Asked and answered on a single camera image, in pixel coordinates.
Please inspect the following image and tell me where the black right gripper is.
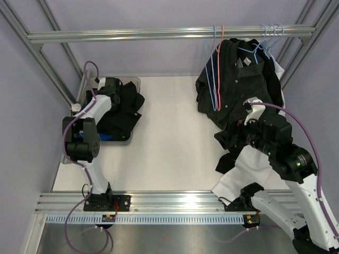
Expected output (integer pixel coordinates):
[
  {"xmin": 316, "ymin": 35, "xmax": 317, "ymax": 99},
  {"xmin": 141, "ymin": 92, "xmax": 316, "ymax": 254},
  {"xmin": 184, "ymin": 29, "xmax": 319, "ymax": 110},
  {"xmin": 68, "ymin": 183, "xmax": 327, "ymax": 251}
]
[{"xmin": 214, "ymin": 111, "xmax": 274, "ymax": 156}]

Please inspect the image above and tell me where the black shirt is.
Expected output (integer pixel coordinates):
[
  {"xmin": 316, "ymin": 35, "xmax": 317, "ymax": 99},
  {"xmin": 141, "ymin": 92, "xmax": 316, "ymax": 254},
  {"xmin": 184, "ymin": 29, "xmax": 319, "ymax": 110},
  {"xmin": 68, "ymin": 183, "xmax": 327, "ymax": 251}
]
[{"xmin": 96, "ymin": 81, "xmax": 145, "ymax": 138}]

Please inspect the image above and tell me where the blue plaid shirt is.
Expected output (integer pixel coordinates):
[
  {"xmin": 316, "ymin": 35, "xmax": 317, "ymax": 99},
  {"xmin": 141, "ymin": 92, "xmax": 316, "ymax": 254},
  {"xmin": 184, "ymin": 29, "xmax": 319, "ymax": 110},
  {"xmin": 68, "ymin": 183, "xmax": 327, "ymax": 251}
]
[{"xmin": 74, "ymin": 104, "xmax": 114, "ymax": 142}]

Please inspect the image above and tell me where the pink wire hanger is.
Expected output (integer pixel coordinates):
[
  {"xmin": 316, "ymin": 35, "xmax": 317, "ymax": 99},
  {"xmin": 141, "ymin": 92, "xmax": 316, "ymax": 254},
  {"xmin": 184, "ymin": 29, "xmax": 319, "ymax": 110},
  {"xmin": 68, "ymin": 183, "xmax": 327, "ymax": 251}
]
[{"xmin": 215, "ymin": 25, "xmax": 225, "ymax": 111}]

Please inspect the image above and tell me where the blue wire hanger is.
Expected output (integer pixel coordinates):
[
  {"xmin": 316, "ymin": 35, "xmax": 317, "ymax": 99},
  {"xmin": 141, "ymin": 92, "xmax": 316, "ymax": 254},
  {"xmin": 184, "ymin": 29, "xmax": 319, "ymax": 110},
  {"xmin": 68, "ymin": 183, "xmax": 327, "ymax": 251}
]
[
  {"xmin": 262, "ymin": 24, "xmax": 276, "ymax": 59},
  {"xmin": 238, "ymin": 24, "xmax": 267, "ymax": 64},
  {"xmin": 204, "ymin": 25, "xmax": 218, "ymax": 112},
  {"xmin": 265, "ymin": 24, "xmax": 284, "ymax": 59}
]

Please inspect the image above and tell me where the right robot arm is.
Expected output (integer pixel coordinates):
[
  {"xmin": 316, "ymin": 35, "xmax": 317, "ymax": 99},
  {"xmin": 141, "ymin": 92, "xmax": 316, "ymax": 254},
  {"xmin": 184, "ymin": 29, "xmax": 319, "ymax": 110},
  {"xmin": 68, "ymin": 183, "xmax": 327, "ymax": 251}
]
[{"xmin": 226, "ymin": 115, "xmax": 338, "ymax": 253}]

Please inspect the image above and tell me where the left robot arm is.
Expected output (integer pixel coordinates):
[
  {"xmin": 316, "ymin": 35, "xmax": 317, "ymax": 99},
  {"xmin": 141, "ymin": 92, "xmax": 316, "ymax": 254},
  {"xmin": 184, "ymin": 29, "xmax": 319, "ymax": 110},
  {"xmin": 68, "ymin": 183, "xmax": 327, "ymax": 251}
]
[{"xmin": 63, "ymin": 77, "xmax": 122, "ymax": 211}]

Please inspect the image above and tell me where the white shirt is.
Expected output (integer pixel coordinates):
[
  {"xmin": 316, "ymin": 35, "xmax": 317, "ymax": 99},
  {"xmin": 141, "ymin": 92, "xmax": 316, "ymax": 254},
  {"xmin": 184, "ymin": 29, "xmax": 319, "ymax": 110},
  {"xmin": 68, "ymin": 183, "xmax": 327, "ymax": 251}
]
[{"xmin": 212, "ymin": 53, "xmax": 284, "ymax": 204}]

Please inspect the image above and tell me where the dark pinstriped shirt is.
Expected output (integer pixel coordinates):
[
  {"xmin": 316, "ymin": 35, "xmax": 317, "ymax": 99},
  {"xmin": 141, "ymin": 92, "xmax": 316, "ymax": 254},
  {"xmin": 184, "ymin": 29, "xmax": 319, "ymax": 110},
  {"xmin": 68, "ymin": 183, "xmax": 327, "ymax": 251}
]
[{"xmin": 195, "ymin": 38, "xmax": 282, "ymax": 159}]

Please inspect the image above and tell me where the clear plastic bin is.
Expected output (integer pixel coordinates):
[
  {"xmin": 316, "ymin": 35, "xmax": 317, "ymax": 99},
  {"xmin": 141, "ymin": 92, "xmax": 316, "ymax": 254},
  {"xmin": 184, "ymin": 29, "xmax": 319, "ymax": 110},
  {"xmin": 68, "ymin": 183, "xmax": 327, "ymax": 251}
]
[{"xmin": 76, "ymin": 76, "xmax": 141, "ymax": 145}]

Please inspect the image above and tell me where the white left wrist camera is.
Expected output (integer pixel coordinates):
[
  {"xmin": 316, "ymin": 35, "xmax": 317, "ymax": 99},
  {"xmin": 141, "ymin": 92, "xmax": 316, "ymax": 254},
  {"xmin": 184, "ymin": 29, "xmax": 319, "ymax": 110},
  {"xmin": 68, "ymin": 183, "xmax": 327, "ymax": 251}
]
[{"xmin": 97, "ymin": 77, "xmax": 106, "ymax": 90}]

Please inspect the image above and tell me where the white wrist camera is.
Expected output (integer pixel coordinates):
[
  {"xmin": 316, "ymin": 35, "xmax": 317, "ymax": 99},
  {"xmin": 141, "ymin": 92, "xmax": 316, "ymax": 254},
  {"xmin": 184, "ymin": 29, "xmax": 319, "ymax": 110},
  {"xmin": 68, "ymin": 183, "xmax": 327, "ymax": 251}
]
[
  {"xmin": 243, "ymin": 97, "xmax": 265, "ymax": 125},
  {"xmin": 97, "ymin": 77, "xmax": 106, "ymax": 90}
]

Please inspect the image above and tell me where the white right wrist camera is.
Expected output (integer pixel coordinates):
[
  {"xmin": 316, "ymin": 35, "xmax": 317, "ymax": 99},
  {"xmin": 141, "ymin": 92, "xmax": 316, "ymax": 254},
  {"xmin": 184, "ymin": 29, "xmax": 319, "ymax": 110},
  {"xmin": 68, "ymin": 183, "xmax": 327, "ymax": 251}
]
[{"xmin": 243, "ymin": 97, "xmax": 265, "ymax": 125}]

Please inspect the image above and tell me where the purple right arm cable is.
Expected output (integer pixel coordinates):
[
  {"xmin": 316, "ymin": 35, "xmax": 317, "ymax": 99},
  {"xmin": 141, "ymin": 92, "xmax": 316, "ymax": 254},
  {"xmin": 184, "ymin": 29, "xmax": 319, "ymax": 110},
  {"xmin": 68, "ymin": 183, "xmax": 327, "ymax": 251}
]
[{"xmin": 248, "ymin": 102, "xmax": 339, "ymax": 249}]

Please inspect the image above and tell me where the aluminium hanging rail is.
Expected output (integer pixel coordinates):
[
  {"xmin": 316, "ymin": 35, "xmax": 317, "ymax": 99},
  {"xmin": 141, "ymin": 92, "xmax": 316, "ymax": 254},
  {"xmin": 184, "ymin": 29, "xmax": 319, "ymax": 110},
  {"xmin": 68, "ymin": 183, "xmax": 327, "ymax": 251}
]
[{"xmin": 29, "ymin": 25, "xmax": 313, "ymax": 44}]

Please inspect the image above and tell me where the white slotted cable duct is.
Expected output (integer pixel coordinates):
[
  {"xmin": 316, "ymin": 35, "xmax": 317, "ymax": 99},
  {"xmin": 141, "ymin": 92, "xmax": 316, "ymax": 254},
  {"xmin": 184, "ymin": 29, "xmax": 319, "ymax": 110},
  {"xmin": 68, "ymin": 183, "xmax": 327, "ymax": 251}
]
[{"xmin": 46, "ymin": 214, "xmax": 245, "ymax": 225}]

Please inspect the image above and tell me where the right aluminium frame post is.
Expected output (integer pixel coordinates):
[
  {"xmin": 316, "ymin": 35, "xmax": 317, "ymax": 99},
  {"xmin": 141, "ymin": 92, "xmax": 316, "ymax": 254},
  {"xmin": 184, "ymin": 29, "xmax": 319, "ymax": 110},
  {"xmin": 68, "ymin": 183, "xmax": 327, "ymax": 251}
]
[{"xmin": 276, "ymin": 1, "xmax": 338, "ymax": 89}]

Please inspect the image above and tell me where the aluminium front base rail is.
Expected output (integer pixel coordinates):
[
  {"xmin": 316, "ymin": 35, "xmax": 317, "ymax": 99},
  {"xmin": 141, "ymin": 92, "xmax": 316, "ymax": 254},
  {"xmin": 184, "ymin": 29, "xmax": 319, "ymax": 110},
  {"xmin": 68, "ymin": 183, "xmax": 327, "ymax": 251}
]
[{"xmin": 34, "ymin": 192, "xmax": 323, "ymax": 214}]

